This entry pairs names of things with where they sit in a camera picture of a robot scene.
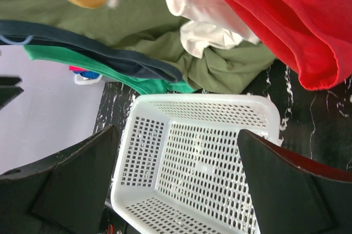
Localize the light blue wire hanger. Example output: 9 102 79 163
0 35 34 46

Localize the navy blue tank top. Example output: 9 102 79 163
1 20 183 83

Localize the white plastic mesh basket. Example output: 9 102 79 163
111 94 281 233

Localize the folded clothes stack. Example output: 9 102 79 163
69 65 100 79

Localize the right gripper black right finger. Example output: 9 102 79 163
238 130 351 233

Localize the white tank top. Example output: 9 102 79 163
166 0 260 58

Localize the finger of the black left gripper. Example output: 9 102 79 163
0 76 23 109

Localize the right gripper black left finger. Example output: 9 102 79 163
1 125 119 233

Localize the small white basket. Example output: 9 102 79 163
74 74 103 85

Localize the olive green tank top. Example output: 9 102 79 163
1 0 275 94

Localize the red tank top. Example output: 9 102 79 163
224 0 351 91

